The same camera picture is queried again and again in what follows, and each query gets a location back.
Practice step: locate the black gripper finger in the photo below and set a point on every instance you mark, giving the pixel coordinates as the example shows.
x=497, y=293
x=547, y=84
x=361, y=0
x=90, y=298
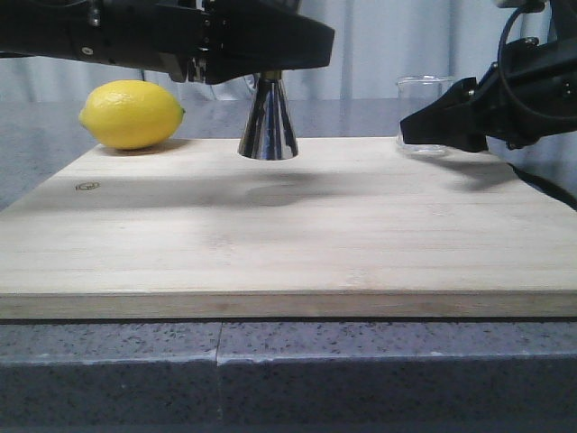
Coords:
x=247, y=37

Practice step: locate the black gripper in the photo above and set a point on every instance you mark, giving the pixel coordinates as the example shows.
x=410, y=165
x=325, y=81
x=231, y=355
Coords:
x=530, y=93
x=161, y=36

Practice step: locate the small glass beaker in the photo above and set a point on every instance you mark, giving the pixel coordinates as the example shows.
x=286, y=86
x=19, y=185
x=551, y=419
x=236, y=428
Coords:
x=414, y=94

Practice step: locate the steel double jigger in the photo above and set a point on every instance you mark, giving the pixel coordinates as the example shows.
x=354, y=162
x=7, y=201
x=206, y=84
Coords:
x=269, y=134

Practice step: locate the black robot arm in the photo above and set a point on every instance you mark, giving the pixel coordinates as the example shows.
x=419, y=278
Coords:
x=564, y=21

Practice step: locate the yellow lemon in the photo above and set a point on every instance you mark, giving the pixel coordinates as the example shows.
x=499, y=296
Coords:
x=131, y=114

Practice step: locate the grey curtain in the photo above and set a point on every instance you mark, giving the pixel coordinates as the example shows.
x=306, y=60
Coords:
x=376, y=42

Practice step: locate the wooden cutting board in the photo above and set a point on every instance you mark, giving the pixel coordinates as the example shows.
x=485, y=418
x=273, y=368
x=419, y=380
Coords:
x=351, y=228

